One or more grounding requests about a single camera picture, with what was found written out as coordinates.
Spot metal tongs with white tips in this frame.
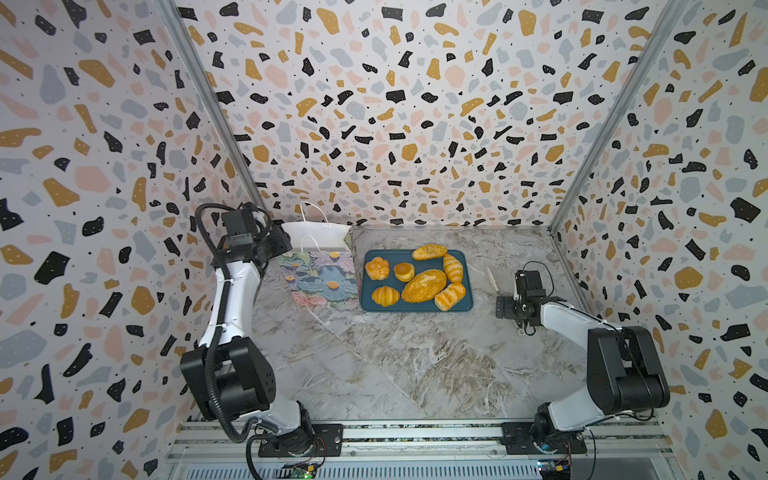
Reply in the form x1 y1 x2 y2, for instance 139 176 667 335
486 267 501 295

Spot ridged long bread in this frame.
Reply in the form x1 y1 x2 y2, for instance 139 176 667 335
443 254 464 284

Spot braided twisted bread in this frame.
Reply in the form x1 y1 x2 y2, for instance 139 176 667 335
434 283 467 312

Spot floral paper bag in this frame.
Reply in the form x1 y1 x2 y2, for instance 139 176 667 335
278 202 358 307

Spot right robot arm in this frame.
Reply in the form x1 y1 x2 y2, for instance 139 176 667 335
496 270 670 454

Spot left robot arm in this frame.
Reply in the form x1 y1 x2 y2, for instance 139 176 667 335
180 203 315 456

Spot smooth oval bread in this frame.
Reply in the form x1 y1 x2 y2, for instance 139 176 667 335
412 244 448 261

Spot knotted flower bread roll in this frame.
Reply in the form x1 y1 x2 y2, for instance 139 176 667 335
365 256 390 281

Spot striped croissant bread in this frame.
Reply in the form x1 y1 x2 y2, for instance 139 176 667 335
371 286 400 308

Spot large sesame oval loaf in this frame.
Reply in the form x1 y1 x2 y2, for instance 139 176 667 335
401 269 447 303

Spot small round bun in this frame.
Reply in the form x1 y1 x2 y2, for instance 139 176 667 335
393 262 415 283

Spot teal plastic tray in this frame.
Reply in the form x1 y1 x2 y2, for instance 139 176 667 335
359 249 474 313

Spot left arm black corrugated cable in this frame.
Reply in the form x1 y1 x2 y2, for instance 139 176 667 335
194 202 259 444

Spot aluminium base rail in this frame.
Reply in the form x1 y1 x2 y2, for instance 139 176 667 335
161 419 685 479

